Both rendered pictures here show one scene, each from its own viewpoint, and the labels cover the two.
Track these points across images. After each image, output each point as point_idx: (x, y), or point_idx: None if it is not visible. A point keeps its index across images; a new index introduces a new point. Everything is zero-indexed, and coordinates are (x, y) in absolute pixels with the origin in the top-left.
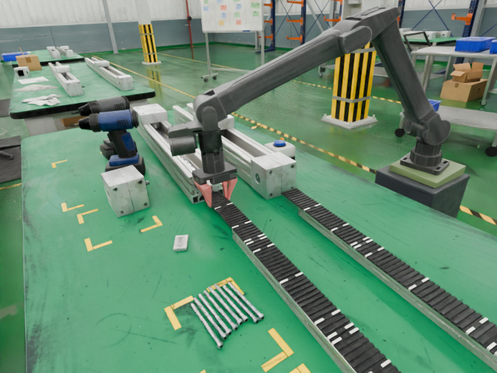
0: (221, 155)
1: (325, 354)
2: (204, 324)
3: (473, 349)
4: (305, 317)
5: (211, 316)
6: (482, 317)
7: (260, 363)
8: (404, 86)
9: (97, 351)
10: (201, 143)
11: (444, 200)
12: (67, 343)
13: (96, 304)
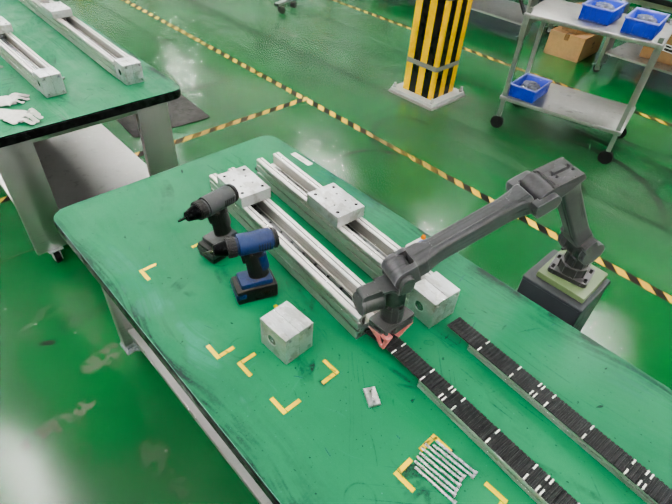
0: (404, 306)
1: (530, 499)
2: (434, 485)
3: (626, 482)
4: (511, 472)
5: (435, 476)
6: (632, 458)
7: None
8: (573, 223)
9: None
10: (388, 300)
11: (586, 310)
12: None
13: (331, 476)
